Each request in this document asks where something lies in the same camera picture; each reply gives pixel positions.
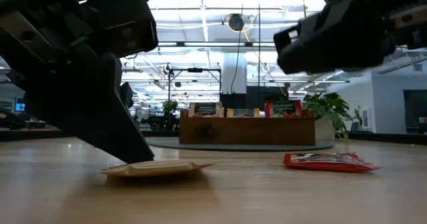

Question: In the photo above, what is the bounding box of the black ceiling cable reel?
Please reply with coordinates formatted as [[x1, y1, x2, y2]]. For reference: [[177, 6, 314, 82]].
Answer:
[[228, 13, 246, 32]]

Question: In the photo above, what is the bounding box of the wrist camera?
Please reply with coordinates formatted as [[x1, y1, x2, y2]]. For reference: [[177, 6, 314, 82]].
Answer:
[[75, 0, 159, 59], [273, 0, 396, 75]]

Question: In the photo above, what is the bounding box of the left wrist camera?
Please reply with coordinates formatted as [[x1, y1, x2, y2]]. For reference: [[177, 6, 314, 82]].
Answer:
[[75, 0, 159, 59]]

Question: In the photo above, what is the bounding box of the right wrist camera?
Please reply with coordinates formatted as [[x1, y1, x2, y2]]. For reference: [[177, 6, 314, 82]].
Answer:
[[273, 0, 396, 75]]

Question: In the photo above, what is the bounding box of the green plant in white pot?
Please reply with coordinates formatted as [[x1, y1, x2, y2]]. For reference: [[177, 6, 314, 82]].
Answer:
[[302, 91, 364, 141]]

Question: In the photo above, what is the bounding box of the large black screen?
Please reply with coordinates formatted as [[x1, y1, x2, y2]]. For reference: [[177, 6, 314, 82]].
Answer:
[[403, 89, 427, 134]]

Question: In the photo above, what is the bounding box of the monitor with blue screen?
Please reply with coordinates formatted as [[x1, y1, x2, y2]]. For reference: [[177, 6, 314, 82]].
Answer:
[[14, 97, 26, 113]]

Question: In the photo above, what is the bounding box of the wooden tea organizer box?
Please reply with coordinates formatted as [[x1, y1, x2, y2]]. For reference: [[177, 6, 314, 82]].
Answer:
[[178, 109, 316, 146]]

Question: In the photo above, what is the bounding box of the green background plant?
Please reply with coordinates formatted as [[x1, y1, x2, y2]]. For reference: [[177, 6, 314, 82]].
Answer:
[[161, 99, 179, 131]]

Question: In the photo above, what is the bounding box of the red strawberry tea sachet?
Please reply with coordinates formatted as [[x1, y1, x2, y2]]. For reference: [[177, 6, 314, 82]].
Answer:
[[282, 152, 383, 173], [264, 99, 303, 119]]

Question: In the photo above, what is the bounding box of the beige vanilla tea sachet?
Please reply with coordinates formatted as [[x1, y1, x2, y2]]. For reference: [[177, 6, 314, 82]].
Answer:
[[188, 102, 225, 118], [99, 159, 214, 179]]

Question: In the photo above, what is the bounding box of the black background rig frame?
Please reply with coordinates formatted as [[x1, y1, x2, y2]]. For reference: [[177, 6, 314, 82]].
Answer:
[[167, 67, 223, 101]]

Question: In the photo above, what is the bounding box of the yellow peach tea sachet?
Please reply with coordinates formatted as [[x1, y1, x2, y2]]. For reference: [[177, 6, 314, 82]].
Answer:
[[226, 108, 261, 119]]

